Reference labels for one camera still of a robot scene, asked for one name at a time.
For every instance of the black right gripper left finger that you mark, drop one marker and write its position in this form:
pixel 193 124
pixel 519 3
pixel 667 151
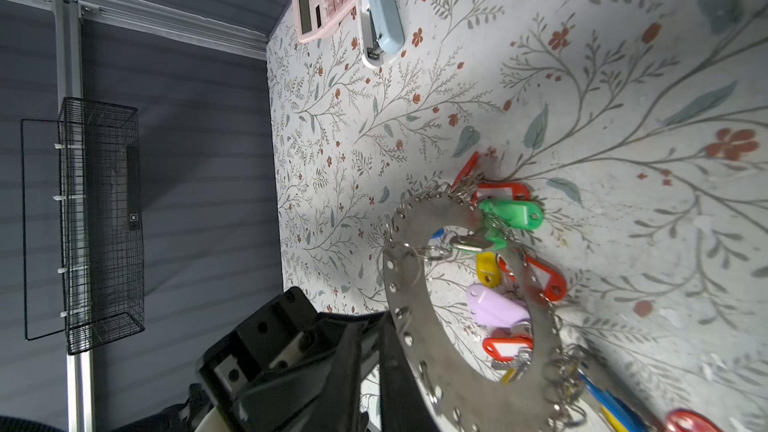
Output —
pixel 312 385

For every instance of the black wire side basket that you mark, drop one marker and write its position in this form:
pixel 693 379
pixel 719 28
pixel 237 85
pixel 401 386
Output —
pixel 100 223

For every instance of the yellow key tag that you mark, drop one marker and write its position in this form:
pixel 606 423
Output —
pixel 487 270

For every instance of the red key tag on table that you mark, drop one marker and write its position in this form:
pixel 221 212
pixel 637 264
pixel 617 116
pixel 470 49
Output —
pixel 684 420

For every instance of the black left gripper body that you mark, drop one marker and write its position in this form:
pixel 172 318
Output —
pixel 245 352

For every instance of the green key tag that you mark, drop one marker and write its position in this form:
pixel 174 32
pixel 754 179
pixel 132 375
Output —
pixel 503 215

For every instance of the round metal key organizer plate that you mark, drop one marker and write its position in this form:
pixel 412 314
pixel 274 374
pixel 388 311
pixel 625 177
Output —
pixel 426 281

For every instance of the purple key tag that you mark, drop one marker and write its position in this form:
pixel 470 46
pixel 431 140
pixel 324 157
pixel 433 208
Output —
pixel 491 309

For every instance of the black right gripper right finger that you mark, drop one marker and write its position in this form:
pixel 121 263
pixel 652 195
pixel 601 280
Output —
pixel 402 405

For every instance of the light blue stapler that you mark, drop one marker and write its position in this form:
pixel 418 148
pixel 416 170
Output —
pixel 381 32

